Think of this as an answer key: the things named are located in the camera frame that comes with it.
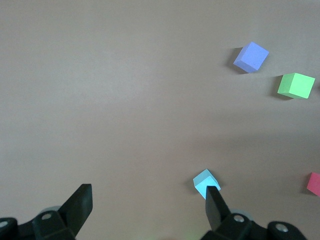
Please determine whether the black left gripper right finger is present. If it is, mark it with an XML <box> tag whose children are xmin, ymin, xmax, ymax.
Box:
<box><xmin>201</xmin><ymin>185</ymin><xmax>254</xmax><ymax>240</ymax></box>

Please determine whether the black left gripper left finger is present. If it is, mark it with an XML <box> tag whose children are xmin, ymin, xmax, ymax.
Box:
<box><xmin>31</xmin><ymin>183</ymin><xmax>94</xmax><ymax>240</ymax></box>

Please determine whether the red foam cube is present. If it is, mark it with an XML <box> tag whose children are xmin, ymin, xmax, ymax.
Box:
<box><xmin>306</xmin><ymin>171</ymin><xmax>320</xmax><ymax>197</ymax></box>

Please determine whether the green foam cube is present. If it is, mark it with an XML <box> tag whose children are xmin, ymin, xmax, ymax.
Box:
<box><xmin>277</xmin><ymin>72</ymin><xmax>316</xmax><ymax>100</ymax></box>

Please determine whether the purple foam cube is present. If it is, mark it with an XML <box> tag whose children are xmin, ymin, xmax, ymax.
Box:
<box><xmin>232</xmin><ymin>41</ymin><xmax>270</xmax><ymax>74</ymax></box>

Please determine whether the light blue foam cube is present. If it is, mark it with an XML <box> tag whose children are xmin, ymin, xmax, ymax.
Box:
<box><xmin>192</xmin><ymin>168</ymin><xmax>222</xmax><ymax>201</ymax></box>

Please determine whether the brown table cover sheet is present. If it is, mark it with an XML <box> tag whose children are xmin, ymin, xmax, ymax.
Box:
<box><xmin>0</xmin><ymin>0</ymin><xmax>320</xmax><ymax>240</ymax></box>

